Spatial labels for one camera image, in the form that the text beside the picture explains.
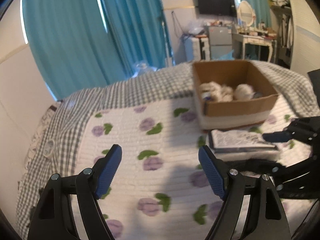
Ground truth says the white packaged box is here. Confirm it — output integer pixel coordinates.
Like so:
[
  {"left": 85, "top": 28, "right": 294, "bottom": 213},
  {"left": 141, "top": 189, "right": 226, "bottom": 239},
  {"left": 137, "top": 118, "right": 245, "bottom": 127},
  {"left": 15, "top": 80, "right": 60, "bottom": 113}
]
[{"left": 207, "top": 129, "right": 279, "bottom": 153}]

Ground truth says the white soft roll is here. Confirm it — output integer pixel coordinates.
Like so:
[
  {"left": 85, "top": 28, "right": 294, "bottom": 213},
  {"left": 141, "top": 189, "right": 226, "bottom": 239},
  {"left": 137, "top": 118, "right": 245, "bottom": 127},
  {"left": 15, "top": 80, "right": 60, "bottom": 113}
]
[{"left": 233, "top": 84, "right": 255, "bottom": 100}]

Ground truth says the blue white tissue pack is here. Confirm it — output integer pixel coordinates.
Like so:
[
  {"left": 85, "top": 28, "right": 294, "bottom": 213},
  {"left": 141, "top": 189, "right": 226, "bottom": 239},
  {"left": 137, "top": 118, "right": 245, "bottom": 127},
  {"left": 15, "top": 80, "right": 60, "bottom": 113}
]
[{"left": 202, "top": 92, "right": 212, "bottom": 101}]

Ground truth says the brown cardboard box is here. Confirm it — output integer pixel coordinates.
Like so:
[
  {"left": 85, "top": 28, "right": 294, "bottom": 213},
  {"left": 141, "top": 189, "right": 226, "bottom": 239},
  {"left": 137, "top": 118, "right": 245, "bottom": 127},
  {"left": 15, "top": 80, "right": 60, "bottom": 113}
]
[{"left": 192, "top": 60, "right": 278, "bottom": 130}]

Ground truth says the grey checked blanket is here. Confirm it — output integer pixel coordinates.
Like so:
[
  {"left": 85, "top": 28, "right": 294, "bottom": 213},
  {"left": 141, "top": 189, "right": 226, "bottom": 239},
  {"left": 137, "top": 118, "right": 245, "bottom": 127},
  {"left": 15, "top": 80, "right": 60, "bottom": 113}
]
[{"left": 16, "top": 61, "right": 319, "bottom": 239}]

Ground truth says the white wardrobe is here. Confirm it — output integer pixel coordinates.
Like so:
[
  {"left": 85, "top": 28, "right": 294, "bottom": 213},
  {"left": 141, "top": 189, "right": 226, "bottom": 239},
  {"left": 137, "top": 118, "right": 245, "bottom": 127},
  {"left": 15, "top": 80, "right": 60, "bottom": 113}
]
[{"left": 265, "top": 0, "right": 320, "bottom": 78}]

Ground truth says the white floral quilt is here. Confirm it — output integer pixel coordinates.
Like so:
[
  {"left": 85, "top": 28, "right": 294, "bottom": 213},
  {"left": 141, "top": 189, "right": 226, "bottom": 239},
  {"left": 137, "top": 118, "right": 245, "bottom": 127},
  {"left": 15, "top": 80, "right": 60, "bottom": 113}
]
[{"left": 75, "top": 98, "right": 222, "bottom": 239}]

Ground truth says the white dressing table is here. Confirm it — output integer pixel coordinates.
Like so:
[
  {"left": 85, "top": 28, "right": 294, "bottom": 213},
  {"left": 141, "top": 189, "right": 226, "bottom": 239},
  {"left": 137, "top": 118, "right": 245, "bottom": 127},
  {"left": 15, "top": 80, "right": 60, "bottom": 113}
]
[{"left": 232, "top": 26, "right": 277, "bottom": 62}]

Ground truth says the small grey fridge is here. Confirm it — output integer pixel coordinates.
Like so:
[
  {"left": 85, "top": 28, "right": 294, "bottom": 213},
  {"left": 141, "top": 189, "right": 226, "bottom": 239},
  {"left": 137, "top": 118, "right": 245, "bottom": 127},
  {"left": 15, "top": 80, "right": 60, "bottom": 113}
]
[{"left": 207, "top": 26, "right": 232, "bottom": 60}]

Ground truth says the white drawer cabinet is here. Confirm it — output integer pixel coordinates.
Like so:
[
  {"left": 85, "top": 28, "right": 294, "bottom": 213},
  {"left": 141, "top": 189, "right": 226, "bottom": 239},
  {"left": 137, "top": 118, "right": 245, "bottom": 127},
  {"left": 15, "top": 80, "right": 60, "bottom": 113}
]
[{"left": 184, "top": 37, "right": 210, "bottom": 61}]

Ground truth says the white oval vanity mirror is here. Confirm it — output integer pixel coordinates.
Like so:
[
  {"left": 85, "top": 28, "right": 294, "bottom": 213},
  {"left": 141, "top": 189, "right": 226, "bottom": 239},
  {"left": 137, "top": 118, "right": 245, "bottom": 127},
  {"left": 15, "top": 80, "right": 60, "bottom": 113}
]
[{"left": 237, "top": 0, "right": 256, "bottom": 27}]

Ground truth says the teal curtain left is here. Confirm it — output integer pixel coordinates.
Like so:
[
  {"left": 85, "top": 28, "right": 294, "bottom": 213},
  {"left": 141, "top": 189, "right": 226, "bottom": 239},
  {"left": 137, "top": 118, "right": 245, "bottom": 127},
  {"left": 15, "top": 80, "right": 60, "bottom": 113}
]
[{"left": 22, "top": 0, "right": 131, "bottom": 99}]

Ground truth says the teal curtain middle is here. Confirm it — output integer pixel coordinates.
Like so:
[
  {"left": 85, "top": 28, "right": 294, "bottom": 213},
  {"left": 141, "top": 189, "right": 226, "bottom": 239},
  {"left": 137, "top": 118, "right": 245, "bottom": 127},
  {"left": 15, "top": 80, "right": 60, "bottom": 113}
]
[{"left": 101, "top": 0, "right": 172, "bottom": 69}]

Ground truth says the black wall television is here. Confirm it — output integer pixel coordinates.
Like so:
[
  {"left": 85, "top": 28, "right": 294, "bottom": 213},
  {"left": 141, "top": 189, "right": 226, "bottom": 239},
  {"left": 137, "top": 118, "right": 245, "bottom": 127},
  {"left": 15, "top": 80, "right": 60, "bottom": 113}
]
[{"left": 197, "top": 0, "right": 237, "bottom": 17}]

